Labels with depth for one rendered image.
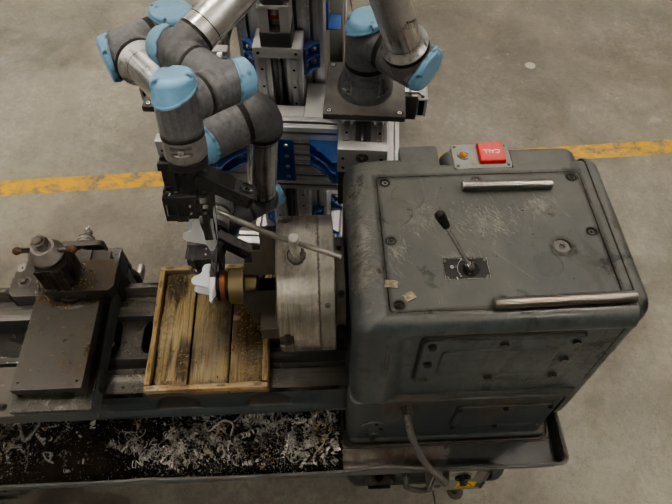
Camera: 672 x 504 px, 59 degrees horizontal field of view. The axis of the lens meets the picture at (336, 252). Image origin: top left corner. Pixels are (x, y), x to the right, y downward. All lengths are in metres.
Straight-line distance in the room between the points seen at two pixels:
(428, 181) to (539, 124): 2.17
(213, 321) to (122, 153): 1.88
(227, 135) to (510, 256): 0.64
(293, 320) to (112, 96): 2.63
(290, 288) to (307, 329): 0.10
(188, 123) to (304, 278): 0.42
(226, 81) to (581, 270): 0.78
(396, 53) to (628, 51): 2.85
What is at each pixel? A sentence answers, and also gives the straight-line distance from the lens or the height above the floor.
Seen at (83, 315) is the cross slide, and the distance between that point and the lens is 1.61.
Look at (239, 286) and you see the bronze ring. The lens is 1.38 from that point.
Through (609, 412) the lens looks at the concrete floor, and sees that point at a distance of 2.64.
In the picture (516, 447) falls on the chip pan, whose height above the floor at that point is 0.54.
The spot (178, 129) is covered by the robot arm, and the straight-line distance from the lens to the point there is 1.03.
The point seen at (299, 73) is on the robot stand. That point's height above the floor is 1.16.
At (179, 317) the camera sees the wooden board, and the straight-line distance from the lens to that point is 1.63.
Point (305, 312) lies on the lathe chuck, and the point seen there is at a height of 1.17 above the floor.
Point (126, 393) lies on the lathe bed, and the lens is 1.60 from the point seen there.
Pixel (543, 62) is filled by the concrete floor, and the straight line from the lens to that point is 3.92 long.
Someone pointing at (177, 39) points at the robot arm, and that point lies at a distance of 1.16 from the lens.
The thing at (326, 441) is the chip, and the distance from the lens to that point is 1.77.
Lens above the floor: 2.27
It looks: 55 degrees down
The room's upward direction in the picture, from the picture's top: straight up
